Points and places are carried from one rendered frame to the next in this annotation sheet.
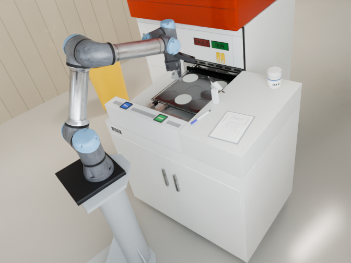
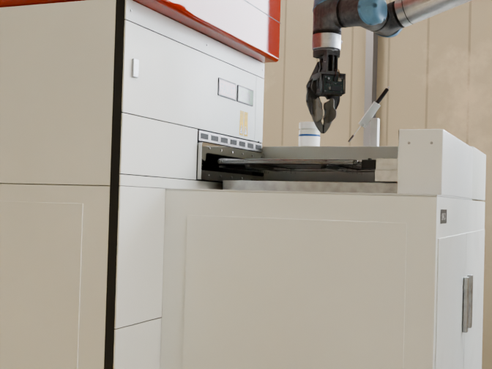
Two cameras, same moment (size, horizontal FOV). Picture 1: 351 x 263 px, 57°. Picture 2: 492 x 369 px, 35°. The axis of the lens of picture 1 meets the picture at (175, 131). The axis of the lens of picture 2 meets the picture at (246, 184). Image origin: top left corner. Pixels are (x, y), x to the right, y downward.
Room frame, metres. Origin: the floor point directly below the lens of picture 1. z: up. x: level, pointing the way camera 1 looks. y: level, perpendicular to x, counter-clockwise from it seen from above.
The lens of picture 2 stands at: (2.65, 1.72, 0.79)
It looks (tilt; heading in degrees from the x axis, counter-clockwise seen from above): 1 degrees up; 246
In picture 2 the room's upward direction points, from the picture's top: 2 degrees clockwise
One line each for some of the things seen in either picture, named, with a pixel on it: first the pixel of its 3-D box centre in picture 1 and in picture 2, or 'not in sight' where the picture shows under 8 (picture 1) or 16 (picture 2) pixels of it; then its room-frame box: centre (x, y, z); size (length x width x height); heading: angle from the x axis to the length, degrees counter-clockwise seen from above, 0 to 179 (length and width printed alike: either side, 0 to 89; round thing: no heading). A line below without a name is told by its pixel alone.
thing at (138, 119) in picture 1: (145, 122); (439, 168); (1.43, 0.15, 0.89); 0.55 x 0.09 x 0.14; 43
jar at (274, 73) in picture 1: (274, 77); (309, 137); (1.41, -0.56, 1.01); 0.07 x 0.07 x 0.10
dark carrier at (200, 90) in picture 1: (194, 91); (307, 165); (1.63, -0.16, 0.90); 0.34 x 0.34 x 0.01; 43
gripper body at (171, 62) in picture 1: (172, 58); (326, 74); (1.63, -0.07, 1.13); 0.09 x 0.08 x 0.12; 81
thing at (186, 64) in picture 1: (211, 73); (233, 165); (1.79, -0.30, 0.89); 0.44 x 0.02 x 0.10; 43
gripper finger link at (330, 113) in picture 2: (176, 76); (331, 115); (1.61, -0.07, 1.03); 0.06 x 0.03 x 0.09; 81
